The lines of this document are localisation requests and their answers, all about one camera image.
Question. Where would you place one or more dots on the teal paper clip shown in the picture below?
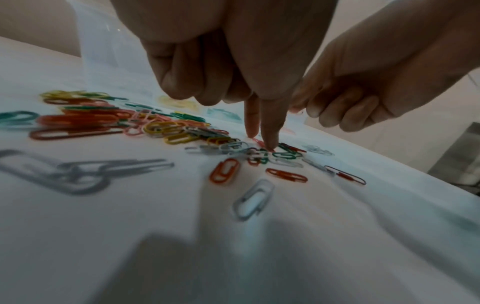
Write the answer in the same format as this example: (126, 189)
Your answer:
(225, 115)

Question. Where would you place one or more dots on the clear plastic container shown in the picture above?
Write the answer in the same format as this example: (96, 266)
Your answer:
(105, 47)

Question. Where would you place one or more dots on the pink paper clip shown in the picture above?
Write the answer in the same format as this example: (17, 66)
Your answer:
(259, 143)

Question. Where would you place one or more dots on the person's left hand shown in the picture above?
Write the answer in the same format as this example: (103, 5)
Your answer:
(240, 44)

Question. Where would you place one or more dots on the yellow paper clip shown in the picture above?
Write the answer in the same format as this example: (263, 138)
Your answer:
(178, 102)

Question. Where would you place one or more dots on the pile of colourful paper clips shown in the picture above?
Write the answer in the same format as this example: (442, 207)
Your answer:
(90, 118)

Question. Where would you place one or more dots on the white table cover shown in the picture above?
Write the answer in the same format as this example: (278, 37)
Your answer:
(112, 261)

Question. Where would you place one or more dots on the person's right hand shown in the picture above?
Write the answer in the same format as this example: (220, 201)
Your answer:
(393, 65)

